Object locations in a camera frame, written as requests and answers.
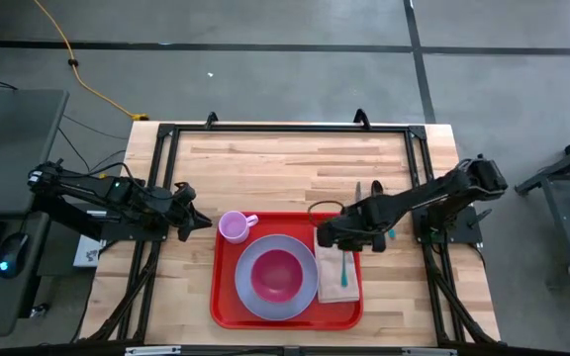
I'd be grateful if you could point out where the black computer mouse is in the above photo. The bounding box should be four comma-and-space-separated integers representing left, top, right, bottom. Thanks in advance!
0, 232, 31, 280

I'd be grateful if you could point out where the red plastic tray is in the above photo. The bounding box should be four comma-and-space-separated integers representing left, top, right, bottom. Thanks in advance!
210, 212, 364, 331

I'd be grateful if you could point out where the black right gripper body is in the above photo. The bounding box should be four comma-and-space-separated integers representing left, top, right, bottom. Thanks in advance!
316, 216, 389, 254

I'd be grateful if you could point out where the yellow extension cable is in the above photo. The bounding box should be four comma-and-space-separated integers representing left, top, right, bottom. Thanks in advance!
32, 0, 150, 123

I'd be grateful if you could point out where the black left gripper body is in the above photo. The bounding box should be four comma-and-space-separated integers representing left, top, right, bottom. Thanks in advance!
161, 180, 201, 244

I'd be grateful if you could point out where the lavender plate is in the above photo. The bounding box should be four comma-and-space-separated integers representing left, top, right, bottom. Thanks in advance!
234, 233, 321, 321

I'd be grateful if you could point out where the dark grey desk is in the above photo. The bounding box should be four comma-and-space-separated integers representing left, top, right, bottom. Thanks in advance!
0, 88, 69, 338

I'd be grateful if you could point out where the magenta bowl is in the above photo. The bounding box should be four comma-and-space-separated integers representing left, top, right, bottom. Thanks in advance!
249, 248, 305, 305

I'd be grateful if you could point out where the pink mug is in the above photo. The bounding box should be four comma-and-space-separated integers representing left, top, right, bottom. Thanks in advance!
217, 210, 260, 245

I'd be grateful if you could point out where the silver frame bracket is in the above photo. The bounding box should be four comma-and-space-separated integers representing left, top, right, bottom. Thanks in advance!
401, 347, 458, 356
124, 345, 183, 356

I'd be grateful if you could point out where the black aluminium table frame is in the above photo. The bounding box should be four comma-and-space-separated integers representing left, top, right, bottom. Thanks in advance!
86, 109, 502, 347

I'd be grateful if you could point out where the beige cloth napkin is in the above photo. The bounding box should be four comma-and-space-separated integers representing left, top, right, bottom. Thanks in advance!
313, 230, 361, 305

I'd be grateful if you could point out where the white printed box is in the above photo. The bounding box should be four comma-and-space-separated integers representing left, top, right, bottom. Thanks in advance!
72, 233, 104, 269

